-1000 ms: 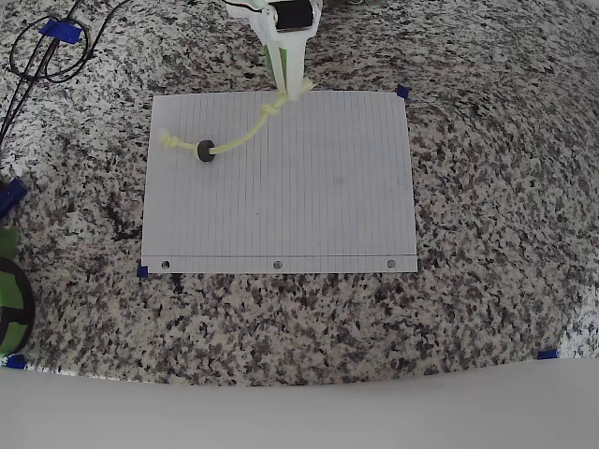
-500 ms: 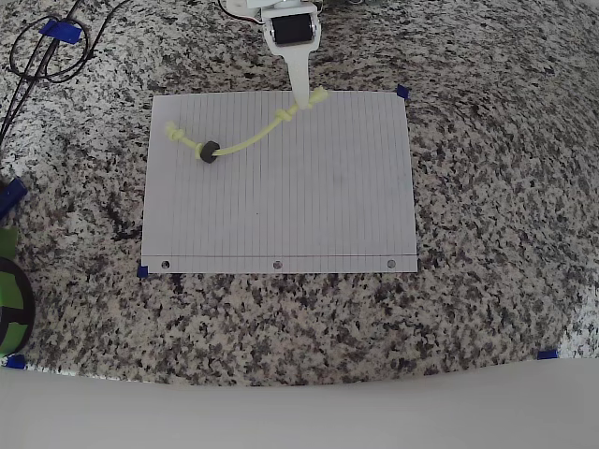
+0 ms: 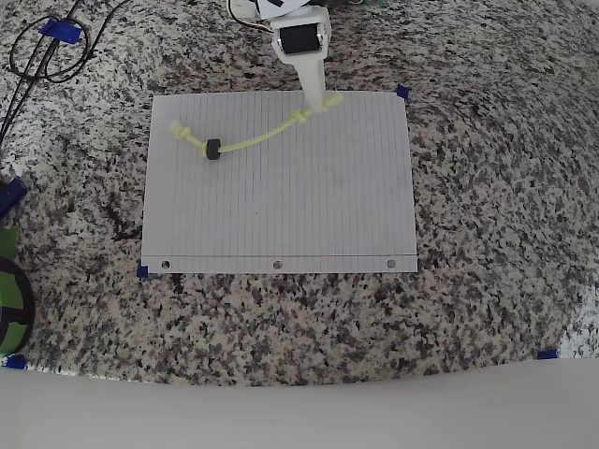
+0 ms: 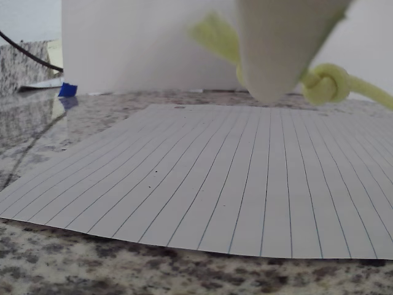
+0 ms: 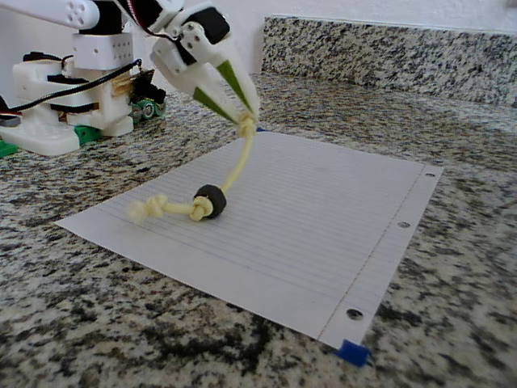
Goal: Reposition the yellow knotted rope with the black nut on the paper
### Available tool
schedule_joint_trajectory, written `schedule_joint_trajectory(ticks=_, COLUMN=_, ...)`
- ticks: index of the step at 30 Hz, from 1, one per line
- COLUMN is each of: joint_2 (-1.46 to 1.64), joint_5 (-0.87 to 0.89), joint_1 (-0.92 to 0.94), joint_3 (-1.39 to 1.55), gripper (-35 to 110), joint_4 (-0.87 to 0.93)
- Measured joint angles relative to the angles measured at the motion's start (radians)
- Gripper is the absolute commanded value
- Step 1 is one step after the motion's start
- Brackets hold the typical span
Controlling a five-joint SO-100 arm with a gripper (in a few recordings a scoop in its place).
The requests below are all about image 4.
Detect blue tape piece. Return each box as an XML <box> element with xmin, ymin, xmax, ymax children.
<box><xmin>58</xmin><ymin>82</ymin><xmax>78</xmax><ymax>98</ymax></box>

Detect speckled granite backsplash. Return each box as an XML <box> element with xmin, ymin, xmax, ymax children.
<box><xmin>0</xmin><ymin>39</ymin><xmax>64</xmax><ymax>96</ymax></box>

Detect pale yellow paper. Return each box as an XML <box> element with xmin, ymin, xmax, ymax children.
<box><xmin>46</xmin><ymin>39</ymin><xmax>64</xmax><ymax>76</ymax></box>

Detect white flat sheet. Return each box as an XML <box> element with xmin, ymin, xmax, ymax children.
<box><xmin>17</xmin><ymin>77</ymin><xmax>65</xmax><ymax>92</ymax></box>

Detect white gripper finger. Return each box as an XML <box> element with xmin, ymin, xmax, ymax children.
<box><xmin>235</xmin><ymin>0</ymin><xmax>357</xmax><ymax>104</ymax></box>

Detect yellow knotted rope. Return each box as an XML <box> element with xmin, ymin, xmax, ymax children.
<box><xmin>187</xmin><ymin>12</ymin><xmax>393</xmax><ymax>111</ymax></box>

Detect white backdrop board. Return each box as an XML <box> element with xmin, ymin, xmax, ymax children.
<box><xmin>61</xmin><ymin>0</ymin><xmax>393</xmax><ymax>95</ymax></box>

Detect lined white paper sheet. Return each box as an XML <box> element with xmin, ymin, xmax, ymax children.
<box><xmin>0</xmin><ymin>103</ymin><xmax>393</xmax><ymax>261</ymax></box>

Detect black cable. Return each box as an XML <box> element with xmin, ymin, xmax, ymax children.
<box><xmin>0</xmin><ymin>30</ymin><xmax>64</xmax><ymax>74</ymax></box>

